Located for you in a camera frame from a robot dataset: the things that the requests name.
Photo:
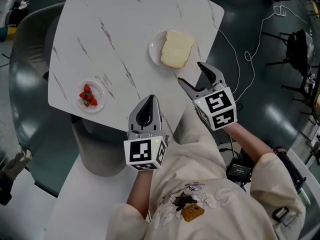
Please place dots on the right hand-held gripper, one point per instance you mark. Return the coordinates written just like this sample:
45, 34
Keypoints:
220, 106

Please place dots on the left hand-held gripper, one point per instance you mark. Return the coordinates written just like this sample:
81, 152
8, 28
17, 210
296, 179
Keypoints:
140, 151

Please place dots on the slice of white bread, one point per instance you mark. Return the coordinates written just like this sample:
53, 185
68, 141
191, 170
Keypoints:
176, 49

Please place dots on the white round plate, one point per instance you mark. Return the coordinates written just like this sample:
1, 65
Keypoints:
155, 49

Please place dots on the person's left forearm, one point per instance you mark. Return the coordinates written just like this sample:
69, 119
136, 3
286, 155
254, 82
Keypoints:
140, 191

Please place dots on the person's right forearm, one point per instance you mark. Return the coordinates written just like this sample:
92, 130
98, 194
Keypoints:
247, 141

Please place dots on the small white strawberry plate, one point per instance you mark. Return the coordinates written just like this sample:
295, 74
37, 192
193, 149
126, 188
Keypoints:
99, 94

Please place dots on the red strawberry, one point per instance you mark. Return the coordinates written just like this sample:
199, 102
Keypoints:
86, 104
94, 102
90, 97
87, 88
82, 95

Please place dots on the person's cream printed sweatshirt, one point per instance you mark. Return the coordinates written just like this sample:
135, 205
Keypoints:
200, 164

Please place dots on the black device with display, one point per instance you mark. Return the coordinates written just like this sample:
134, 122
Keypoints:
238, 171

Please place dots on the black metal frame chair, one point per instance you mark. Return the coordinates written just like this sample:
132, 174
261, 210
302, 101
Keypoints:
298, 46

